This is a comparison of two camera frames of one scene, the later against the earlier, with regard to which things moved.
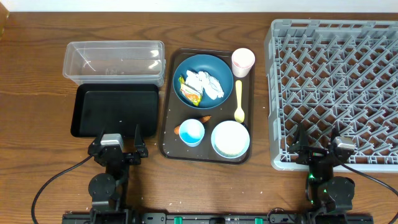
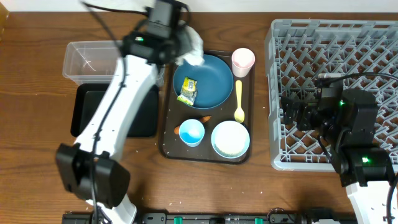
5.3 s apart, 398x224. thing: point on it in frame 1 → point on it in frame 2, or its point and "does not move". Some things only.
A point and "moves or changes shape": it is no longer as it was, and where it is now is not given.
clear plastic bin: x=122 y=62 does not move
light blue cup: x=191 y=131 does not move
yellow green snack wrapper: x=190 y=93 moves or changes shape
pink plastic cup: x=242 y=61 does not move
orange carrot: x=176 y=129 does not move
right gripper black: x=318 y=152 → x=300 y=112
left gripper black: x=119 y=154 → x=179 y=40
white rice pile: x=231 y=137 does not move
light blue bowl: x=230 y=139 does not move
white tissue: x=203 y=80 → x=195 y=55
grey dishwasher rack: x=327 y=73 does not move
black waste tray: x=119 y=107 does not move
